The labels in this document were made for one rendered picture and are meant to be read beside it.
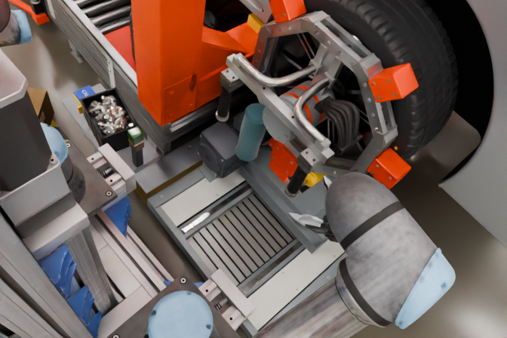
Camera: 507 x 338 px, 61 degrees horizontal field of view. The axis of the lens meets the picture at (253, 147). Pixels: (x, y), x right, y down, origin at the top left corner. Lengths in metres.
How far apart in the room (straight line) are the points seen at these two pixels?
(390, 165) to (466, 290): 1.18
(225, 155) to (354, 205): 1.14
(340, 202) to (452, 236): 1.81
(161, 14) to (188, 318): 0.80
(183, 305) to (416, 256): 0.43
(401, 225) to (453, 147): 2.13
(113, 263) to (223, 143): 0.76
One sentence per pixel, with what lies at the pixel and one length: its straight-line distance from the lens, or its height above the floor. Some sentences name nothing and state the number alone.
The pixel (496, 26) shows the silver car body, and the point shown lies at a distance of 1.23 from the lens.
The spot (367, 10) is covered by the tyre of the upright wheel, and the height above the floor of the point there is 1.18.
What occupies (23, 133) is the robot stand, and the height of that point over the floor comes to 1.47.
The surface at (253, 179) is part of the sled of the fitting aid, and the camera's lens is 2.01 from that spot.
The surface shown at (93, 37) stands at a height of 0.39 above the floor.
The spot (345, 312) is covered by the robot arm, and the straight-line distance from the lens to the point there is 0.71.
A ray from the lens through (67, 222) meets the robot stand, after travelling 0.71.
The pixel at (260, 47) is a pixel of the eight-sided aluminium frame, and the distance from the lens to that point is 1.47.
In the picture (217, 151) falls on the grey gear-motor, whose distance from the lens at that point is 1.77.
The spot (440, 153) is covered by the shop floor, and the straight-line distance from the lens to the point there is 2.72.
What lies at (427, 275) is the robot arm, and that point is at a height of 1.34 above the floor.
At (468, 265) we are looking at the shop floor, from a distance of 2.45.
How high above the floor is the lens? 1.89
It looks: 56 degrees down
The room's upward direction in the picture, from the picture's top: 18 degrees clockwise
